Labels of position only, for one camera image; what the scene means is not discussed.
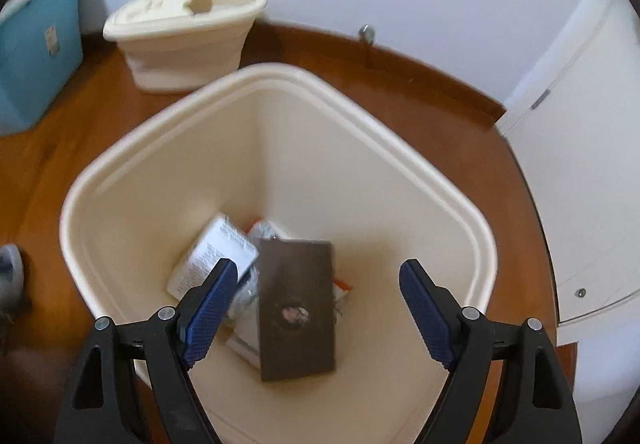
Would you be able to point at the small white carton box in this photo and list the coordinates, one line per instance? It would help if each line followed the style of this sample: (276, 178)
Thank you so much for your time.
(219, 239)

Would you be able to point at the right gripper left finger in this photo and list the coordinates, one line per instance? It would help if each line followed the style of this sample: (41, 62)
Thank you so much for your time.
(101, 403)

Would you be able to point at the teal storage box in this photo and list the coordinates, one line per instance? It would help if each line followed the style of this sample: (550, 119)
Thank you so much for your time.
(40, 51)

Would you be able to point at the beige square trash bin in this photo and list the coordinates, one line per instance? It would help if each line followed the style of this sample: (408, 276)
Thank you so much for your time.
(276, 142)

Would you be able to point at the brown box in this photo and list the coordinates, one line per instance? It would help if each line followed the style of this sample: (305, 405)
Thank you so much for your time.
(295, 309)

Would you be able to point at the white door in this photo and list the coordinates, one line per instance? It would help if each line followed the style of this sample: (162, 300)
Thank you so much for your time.
(573, 124)

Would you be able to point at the beige round lidded bucket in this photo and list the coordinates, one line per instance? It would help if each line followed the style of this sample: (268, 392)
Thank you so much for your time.
(179, 45)

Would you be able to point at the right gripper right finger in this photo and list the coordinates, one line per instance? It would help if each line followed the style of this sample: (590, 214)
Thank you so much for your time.
(534, 403)

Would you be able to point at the left white slipper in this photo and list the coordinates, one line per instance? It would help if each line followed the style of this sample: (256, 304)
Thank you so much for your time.
(11, 277)

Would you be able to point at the metal door stopper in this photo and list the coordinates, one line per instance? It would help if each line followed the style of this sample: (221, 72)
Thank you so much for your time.
(366, 34)

